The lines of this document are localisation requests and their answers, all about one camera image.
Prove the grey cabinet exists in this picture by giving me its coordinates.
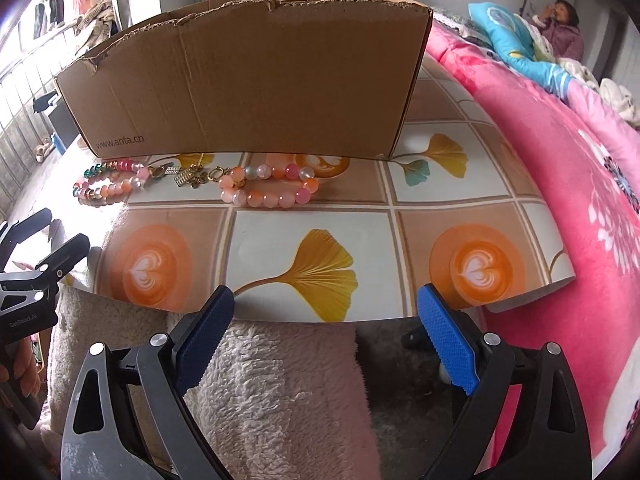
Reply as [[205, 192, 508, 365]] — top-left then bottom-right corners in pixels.
[[47, 105, 81, 156]]

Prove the white clothes pile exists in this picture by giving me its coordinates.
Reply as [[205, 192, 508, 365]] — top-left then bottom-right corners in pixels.
[[597, 77, 640, 128]]

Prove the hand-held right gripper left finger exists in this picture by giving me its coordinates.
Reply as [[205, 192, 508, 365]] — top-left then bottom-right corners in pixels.
[[60, 285, 236, 480]]

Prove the blue floral pillow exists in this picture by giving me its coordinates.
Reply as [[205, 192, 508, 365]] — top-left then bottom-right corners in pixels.
[[467, 1, 576, 96]]

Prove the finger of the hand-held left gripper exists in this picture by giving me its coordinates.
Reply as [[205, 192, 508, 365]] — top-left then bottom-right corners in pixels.
[[0, 210, 53, 261], [30, 232, 92, 291]]

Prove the fluffy white cloth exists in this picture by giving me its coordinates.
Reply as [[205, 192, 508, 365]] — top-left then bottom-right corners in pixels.
[[42, 287, 381, 480]]

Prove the leaf and coffee print tablecloth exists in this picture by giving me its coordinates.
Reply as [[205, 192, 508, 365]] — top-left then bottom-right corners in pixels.
[[10, 55, 576, 323]]

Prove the person's left hand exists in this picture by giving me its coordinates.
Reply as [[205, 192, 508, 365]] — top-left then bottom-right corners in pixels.
[[15, 340, 45, 403]]

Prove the beige cloth pile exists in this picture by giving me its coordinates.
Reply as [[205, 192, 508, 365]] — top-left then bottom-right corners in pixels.
[[72, 0, 121, 56]]

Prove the white lace cloth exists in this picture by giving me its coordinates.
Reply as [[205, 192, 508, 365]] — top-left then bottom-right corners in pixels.
[[430, 5, 481, 36]]

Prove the pink floral blanket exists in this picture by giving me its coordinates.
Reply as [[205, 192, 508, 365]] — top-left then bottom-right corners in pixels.
[[425, 22, 640, 480]]

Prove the multicolour bead bracelet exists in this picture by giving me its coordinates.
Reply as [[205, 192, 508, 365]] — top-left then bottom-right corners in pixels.
[[72, 157, 153, 207]]

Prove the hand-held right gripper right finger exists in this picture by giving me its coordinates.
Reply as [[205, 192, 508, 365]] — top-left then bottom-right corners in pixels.
[[417, 284, 593, 480]]

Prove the brown cardboard box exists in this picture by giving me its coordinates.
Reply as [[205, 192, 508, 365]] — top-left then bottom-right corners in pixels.
[[52, 0, 435, 161]]

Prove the pink bead bracelet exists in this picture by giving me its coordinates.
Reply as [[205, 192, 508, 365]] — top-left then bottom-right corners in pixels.
[[216, 162, 321, 208]]

